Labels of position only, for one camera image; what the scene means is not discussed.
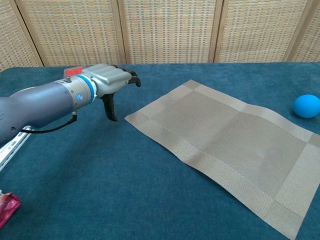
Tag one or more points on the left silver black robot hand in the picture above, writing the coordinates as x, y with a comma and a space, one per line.
107, 77

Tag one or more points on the beige woven placemat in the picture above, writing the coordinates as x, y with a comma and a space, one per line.
225, 140

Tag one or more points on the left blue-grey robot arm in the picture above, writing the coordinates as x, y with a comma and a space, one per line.
42, 105

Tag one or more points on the red flat card case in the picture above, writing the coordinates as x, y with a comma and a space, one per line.
72, 70

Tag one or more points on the bamboo folding screen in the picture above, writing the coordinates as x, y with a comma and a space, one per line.
162, 30

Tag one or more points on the blue table cloth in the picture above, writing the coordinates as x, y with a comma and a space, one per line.
100, 175

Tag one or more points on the white folding stand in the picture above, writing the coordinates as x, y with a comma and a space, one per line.
12, 147

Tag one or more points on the red drink pouch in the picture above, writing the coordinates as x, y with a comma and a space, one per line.
8, 206

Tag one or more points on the blue ball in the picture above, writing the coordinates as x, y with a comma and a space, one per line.
306, 106

